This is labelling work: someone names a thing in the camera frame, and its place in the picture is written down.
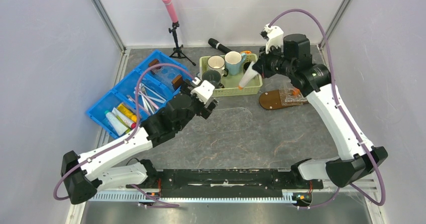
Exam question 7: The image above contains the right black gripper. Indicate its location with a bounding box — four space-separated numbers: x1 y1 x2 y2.
253 42 295 79

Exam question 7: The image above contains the clear textured toothbrush holder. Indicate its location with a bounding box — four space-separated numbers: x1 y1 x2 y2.
279 88 308 106

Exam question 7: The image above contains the white toothpaste tube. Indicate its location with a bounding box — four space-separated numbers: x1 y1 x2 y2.
238 61 258 90

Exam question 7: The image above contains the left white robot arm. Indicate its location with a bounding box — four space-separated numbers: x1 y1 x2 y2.
60 78 217 204

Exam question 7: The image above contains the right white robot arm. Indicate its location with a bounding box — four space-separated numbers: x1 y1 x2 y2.
253 34 388 188

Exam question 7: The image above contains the clear oval acrylic tray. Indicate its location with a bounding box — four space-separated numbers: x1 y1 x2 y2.
188 107 253 135

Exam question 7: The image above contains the brown oval wooden tray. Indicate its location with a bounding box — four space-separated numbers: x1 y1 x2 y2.
259 89 291 110

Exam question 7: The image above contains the brown soap block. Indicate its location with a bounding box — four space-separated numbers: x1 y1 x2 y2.
171 74 184 90

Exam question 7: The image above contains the dark grey mug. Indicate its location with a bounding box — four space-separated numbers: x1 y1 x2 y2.
202 70 225 89

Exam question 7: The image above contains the dark brown cup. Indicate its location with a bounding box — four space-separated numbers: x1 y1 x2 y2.
243 62 251 73

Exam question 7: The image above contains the yellow tube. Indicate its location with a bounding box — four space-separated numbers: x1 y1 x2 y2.
117 103 137 122

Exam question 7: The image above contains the pale green plastic basket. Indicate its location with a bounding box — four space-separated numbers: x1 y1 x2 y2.
199 53 263 97

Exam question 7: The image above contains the black mini tripod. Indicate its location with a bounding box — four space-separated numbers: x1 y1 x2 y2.
168 22 196 66

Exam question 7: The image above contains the cream mug brown rim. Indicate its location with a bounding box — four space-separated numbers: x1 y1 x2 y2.
207 55 229 77

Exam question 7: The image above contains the blue plastic divided bin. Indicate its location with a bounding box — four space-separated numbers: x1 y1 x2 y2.
86 50 191 139

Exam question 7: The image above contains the light blue mug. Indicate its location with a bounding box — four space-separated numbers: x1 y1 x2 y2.
225 51 247 76

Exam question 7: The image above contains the green capped white tube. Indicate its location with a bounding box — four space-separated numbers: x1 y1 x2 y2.
104 110 128 137

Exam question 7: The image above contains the black microphone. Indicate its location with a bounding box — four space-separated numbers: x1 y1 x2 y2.
208 38 232 54

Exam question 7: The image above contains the pink microphone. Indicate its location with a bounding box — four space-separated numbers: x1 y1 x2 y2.
162 0 178 23

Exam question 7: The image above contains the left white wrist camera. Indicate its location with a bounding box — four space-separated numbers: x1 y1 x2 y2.
190 77 215 105

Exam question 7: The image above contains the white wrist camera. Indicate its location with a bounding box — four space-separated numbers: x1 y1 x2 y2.
260 24 284 54
190 77 215 105

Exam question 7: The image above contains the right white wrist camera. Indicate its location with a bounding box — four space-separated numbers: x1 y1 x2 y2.
260 24 284 54

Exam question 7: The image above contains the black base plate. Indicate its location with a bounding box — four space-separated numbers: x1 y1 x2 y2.
137 169 324 198

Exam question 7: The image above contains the white comb cable duct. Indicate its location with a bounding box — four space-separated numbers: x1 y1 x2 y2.
89 190 296 204

